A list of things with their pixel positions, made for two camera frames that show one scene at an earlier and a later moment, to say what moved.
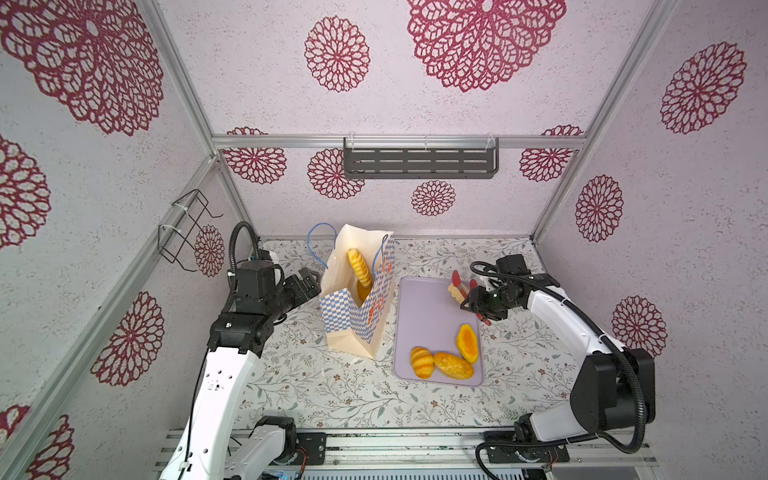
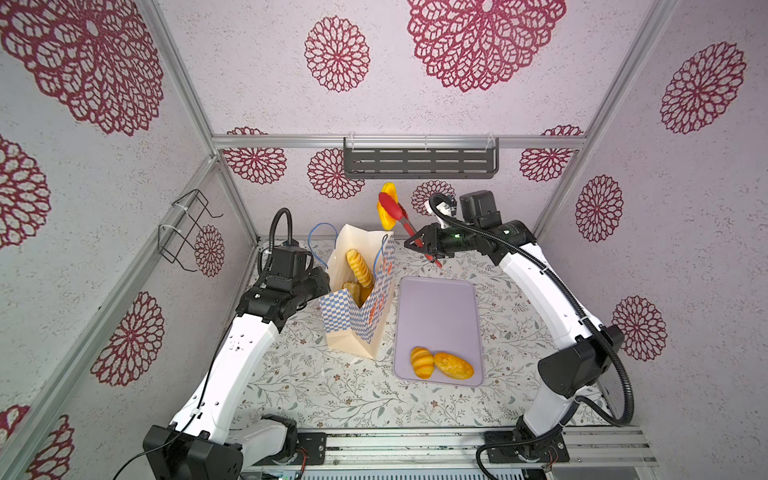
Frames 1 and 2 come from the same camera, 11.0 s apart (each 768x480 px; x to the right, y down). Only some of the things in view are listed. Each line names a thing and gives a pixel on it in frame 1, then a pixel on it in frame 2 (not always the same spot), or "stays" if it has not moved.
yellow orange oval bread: x=467 y=343 → x=387 y=221
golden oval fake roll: x=452 y=367 stays
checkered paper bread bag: x=358 y=289 stays
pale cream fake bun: x=456 y=294 → x=354 y=290
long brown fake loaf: x=363 y=291 stays
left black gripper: x=300 y=294 → x=321 y=278
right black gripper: x=476 y=303 → x=432 y=240
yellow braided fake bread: x=359 y=266 stays
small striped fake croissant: x=423 y=361 stays
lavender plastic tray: x=428 y=315 stays
